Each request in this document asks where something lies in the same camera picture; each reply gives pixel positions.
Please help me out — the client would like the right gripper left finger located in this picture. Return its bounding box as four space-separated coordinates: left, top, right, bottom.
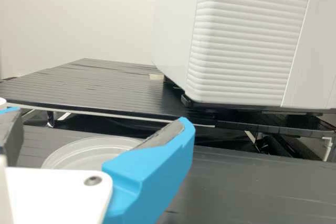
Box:
0 106 25 167

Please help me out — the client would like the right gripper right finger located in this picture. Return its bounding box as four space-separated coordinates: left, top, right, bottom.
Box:
101 116 196 224

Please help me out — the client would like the petri dish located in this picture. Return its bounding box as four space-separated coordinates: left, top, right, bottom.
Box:
40 136 144 170

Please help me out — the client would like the white incubator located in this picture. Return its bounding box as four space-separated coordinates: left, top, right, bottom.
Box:
151 0 204 107

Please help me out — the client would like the incubator door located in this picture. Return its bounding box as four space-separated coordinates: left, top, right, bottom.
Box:
183 0 336 110

